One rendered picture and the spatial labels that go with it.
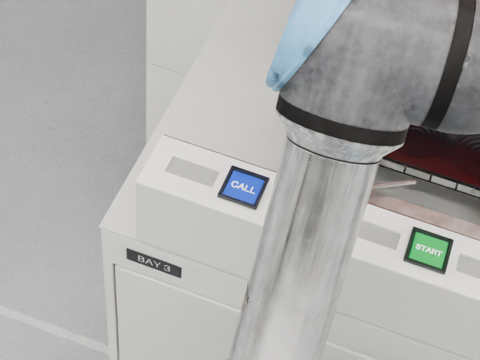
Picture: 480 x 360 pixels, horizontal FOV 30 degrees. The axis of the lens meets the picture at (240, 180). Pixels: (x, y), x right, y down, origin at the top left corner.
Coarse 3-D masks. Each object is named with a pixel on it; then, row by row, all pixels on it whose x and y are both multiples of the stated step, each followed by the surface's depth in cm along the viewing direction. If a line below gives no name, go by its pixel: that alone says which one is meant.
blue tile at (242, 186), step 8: (232, 176) 123; (240, 176) 123; (248, 176) 123; (232, 184) 122; (240, 184) 122; (248, 184) 122; (256, 184) 122; (224, 192) 121; (232, 192) 121; (240, 192) 121; (248, 192) 121; (256, 192) 121; (248, 200) 120
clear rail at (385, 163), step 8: (384, 160) 135; (392, 168) 135; (400, 168) 134; (408, 168) 134; (416, 176) 134; (424, 176) 134; (432, 176) 134; (440, 176) 134; (440, 184) 134; (448, 184) 133; (456, 184) 133; (464, 184) 133; (464, 192) 133; (472, 192) 133
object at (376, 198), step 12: (372, 192) 134; (384, 204) 133; (396, 204) 133; (408, 204) 133; (420, 216) 132; (432, 216) 132; (444, 216) 132; (444, 228) 131; (456, 228) 131; (468, 228) 131
